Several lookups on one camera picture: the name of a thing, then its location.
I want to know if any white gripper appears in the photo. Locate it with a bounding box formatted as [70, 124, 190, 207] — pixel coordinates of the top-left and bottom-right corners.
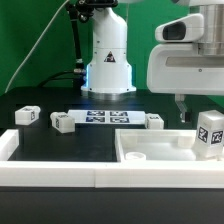
[147, 13, 224, 123]

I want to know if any white square tabletop part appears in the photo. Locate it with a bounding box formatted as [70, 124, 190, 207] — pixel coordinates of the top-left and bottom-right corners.
[115, 129, 224, 163]

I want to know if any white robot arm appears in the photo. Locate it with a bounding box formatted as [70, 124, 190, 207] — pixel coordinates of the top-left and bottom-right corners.
[76, 0, 224, 122]

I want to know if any white U-shaped fence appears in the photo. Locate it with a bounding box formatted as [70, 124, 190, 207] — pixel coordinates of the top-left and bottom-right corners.
[0, 129, 224, 189]

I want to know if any white tag plate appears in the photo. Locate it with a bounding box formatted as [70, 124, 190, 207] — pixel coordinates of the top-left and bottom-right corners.
[68, 110, 145, 124]

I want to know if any black cable bundle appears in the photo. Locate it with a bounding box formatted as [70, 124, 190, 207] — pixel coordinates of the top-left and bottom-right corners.
[39, 69, 88, 88]

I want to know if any white cable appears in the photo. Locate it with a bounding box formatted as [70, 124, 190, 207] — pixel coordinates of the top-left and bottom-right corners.
[4, 0, 72, 95]

